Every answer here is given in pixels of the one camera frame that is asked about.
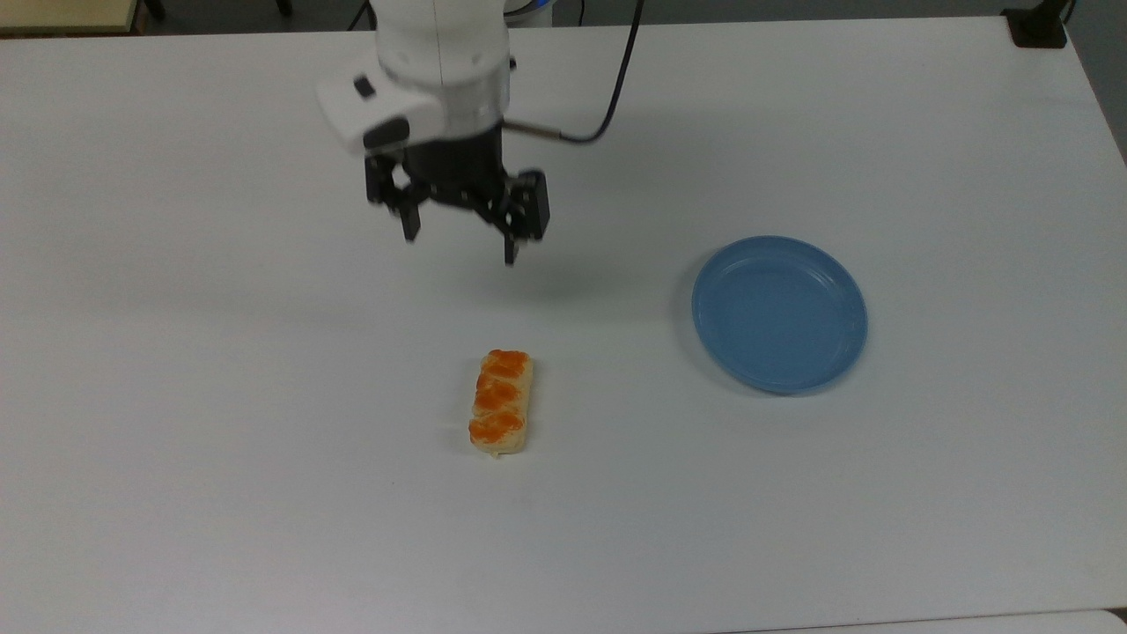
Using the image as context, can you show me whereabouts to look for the blue round plate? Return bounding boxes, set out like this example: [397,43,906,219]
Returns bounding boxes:
[690,234,870,396]

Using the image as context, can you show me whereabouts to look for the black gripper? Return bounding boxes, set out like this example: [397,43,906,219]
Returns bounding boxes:
[365,122,552,268]

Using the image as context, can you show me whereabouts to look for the black camera stand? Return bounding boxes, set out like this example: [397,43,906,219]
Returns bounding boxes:
[1002,0,1078,50]

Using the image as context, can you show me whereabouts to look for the bread with orange topping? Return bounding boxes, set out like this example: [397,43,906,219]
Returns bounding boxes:
[467,348,535,460]

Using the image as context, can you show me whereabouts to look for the light wooden table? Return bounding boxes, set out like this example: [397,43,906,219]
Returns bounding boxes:
[0,0,143,37]

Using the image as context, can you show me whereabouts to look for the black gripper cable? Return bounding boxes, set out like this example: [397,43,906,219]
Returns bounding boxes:
[504,0,646,146]

